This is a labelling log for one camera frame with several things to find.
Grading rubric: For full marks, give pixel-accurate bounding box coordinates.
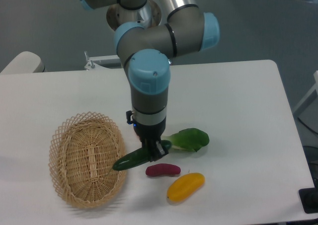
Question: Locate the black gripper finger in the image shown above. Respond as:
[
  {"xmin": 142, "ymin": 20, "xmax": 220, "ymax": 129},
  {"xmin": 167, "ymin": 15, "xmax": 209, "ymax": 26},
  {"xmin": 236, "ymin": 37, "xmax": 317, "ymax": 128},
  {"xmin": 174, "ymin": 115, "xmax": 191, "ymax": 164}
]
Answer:
[
  {"xmin": 150, "ymin": 141, "xmax": 166, "ymax": 161},
  {"xmin": 142, "ymin": 139, "xmax": 152, "ymax": 158}
]

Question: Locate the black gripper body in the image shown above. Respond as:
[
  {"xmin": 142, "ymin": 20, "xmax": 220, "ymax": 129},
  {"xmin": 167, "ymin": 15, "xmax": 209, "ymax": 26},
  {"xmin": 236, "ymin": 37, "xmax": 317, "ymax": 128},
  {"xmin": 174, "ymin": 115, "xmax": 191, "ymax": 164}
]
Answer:
[{"xmin": 126, "ymin": 110, "xmax": 166, "ymax": 148}]

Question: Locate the dark green cucumber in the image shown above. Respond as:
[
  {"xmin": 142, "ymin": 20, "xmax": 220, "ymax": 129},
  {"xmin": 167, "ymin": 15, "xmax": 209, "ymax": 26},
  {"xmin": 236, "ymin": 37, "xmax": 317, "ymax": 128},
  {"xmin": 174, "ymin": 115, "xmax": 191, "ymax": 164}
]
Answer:
[{"xmin": 110, "ymin": 147, "xmax": 169, "ymax": 171}]

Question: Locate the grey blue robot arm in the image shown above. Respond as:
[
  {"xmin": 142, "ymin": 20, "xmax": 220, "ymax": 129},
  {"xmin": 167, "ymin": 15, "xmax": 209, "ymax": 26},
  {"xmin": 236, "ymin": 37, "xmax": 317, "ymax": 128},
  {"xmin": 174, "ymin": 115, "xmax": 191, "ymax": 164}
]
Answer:
[{"xmin": 80, "ymin": 0, "xmax": 220, "ymax": 162}]

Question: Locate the purple sweet potato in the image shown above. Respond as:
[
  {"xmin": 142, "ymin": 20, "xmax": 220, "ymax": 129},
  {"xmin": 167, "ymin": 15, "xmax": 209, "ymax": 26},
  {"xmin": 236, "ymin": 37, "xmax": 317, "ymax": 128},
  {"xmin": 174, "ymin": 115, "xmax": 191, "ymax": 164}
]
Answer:
[{"xmin": 145, "ymin": 163, "xmax": 181, "ymax": 177}]

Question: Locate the green bok choy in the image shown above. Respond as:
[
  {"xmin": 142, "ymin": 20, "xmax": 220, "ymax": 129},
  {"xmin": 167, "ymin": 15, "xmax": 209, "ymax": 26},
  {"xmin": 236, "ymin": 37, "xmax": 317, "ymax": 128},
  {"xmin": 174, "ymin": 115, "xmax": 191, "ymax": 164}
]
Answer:
[{"xmin": 161, "ymin": 128, "xmax": 210, "ymax": 152}]

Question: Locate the yellow mango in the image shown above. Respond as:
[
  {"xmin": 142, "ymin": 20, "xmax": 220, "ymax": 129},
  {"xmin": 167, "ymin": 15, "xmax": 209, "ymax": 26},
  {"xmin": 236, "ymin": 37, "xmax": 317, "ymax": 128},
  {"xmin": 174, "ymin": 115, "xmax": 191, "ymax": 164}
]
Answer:
[{"xmin": 166, "ymin": 173, "xmax": 205, "ymax": 203}]

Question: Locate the woven wicker basket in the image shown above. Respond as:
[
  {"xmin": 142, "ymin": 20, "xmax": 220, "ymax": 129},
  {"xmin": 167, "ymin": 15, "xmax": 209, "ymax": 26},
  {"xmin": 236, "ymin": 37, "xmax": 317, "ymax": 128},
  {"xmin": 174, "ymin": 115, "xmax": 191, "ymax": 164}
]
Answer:
[{"xmin": 48, "ymin": 112, "xmax": 126, "ymax": 209}]

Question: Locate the beige chair armrest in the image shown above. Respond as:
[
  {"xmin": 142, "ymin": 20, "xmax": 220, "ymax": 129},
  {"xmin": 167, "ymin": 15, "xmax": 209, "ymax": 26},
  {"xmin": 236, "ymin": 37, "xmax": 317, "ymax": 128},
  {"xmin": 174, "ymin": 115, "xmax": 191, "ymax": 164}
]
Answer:
[{"xmin": 0, "ymin": 51, "xmax": 47, "ymax": 75}]

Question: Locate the black device at table edge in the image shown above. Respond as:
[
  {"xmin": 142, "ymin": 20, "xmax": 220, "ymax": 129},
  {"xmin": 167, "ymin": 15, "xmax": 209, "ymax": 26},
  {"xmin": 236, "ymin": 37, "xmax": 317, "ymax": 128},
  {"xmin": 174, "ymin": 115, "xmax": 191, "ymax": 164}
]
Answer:
[{"xmin": 299, "ymin": 188, "xmax": 318, "ymax": 214}]

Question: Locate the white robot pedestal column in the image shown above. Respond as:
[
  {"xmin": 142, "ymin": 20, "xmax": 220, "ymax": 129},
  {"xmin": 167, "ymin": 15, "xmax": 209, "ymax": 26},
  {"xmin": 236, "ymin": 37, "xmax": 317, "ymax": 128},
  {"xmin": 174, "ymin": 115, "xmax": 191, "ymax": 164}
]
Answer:
[{"xmin": 106, "ymin": 0, "xmax": 162, "ymax": 31}]

